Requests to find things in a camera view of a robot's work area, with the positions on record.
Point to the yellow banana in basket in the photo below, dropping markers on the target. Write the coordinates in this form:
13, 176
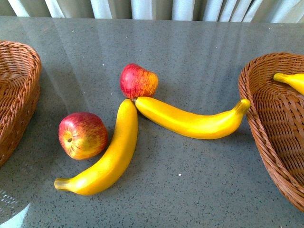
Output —
296, 81

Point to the left brown wicker basket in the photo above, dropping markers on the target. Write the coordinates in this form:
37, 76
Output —
20, 68

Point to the yellow banana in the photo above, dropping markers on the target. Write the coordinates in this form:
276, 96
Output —
296, 81
106, 171
193, 125

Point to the brown wicker basket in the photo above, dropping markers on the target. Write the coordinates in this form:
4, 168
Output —
276, 120
20, 68

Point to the red yellow apple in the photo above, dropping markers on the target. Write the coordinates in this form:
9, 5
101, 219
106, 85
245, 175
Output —
137, 81
82, 135

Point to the right brown wicker basket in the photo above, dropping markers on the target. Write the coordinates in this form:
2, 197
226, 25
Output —
276, 120

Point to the white pleated curtain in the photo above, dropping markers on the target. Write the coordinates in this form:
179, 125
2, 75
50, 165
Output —
269, 11

